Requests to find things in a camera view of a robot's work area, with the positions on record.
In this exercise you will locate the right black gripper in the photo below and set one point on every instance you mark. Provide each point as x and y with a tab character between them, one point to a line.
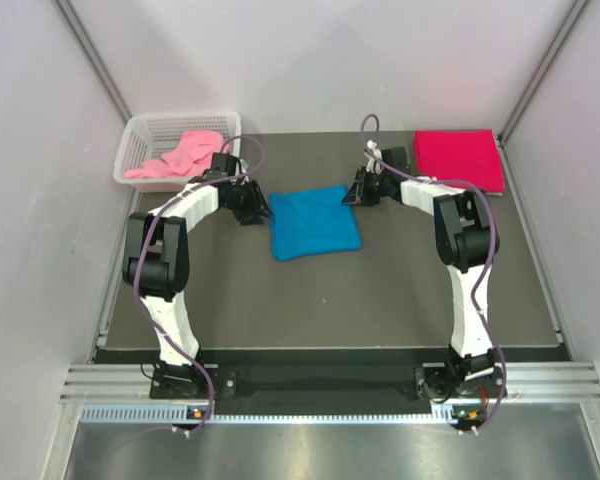
358	194

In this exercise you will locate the folded red t shirt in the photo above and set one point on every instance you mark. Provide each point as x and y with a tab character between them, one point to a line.
471	156

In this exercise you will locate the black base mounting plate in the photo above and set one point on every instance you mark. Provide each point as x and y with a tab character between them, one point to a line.
321	382

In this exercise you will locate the pink t shirt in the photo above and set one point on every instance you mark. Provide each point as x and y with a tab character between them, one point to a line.
190	158

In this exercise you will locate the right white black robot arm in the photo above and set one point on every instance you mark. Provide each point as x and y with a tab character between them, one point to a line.
466	242

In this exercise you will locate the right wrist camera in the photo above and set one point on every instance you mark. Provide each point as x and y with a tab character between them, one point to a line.
374	157

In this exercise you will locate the white plastic basket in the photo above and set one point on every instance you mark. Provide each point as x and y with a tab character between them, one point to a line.
148	136

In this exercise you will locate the slotted grey cable duct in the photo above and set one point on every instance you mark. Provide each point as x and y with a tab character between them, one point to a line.
180	414

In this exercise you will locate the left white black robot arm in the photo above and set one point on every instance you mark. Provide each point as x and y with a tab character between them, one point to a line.
156	264

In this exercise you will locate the blue t shirt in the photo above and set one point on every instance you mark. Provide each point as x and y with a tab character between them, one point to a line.
312	222

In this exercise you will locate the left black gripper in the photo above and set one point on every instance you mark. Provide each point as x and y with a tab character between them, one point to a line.
257	204

